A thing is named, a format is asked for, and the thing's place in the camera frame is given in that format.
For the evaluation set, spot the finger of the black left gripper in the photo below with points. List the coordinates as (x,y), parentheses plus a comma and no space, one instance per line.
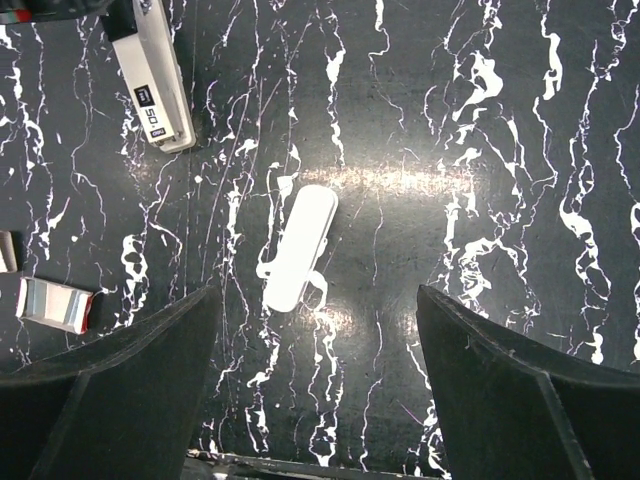
(29,11)

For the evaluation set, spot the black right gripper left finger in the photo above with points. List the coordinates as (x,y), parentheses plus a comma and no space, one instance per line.
(120,407)

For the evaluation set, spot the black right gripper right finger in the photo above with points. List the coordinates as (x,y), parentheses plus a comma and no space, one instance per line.
(512,408)

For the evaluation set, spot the open staple box tray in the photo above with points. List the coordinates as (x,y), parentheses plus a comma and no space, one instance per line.
(54,305)

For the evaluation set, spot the red white staple box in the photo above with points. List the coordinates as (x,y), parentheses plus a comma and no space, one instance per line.
(8,260)

